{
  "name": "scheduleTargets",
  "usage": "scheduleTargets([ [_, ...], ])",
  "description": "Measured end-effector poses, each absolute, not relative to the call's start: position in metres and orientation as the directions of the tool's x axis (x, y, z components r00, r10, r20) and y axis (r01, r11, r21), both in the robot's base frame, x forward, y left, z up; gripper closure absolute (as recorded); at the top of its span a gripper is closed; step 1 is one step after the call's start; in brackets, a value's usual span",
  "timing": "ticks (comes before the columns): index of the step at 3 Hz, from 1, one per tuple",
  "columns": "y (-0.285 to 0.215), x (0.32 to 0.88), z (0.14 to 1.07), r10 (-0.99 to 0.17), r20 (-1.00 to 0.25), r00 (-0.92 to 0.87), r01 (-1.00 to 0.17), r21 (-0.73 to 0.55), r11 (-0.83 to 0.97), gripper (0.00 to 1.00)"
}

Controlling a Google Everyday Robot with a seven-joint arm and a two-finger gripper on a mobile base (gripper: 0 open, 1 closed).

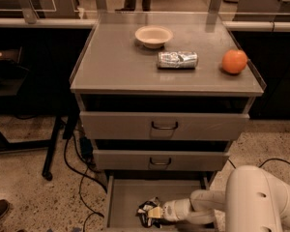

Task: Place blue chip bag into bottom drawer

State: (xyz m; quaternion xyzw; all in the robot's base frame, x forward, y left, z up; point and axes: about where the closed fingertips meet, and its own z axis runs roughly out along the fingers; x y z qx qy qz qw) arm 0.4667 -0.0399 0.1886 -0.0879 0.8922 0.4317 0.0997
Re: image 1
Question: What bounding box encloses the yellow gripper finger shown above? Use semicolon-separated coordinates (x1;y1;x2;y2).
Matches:
147;207;163;218

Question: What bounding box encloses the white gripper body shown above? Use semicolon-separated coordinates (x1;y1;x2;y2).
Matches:
162;198;191;222

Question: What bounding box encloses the blue chip bag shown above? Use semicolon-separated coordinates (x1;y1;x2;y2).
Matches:
136;197;162;228

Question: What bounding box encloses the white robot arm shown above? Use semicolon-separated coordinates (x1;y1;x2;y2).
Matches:
143;165;290;232

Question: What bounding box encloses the bottom grey drawer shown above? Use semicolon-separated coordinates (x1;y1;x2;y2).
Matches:
103;175;218;232

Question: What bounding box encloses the grey drawer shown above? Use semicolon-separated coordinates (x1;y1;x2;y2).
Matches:
103;175;218;232
94;150;229;171
80;111;249;141

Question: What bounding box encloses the middle grey drawer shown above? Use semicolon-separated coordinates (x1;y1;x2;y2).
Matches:
94;150;229;171

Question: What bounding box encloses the top grey drawer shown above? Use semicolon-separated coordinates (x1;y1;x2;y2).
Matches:
80;111;249;141

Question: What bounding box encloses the grey drawer cabinet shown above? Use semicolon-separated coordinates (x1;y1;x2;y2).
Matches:
69;11;267;186

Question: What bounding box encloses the black power adapter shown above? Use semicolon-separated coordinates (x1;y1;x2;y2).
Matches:
79;136;93;161

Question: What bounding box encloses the silver soda can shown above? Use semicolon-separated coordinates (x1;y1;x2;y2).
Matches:
157;51;198;69

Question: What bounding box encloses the orange fruit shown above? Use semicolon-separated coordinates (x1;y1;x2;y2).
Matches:
222;50;247;74

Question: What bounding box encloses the beige paper bowl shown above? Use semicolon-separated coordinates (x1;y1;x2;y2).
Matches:
135;25;173;49

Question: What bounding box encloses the black side table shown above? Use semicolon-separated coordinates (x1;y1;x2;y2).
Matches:
0;47;73;181

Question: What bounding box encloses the black floor cable left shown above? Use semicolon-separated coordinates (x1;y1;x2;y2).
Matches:
63;132;108;232

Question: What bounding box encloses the black floor cable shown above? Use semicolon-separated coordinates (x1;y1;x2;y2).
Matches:
227;158;290;174
63;132;108;232

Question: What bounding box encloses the black floor cable right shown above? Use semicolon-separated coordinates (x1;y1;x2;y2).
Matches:
227;158;290;174

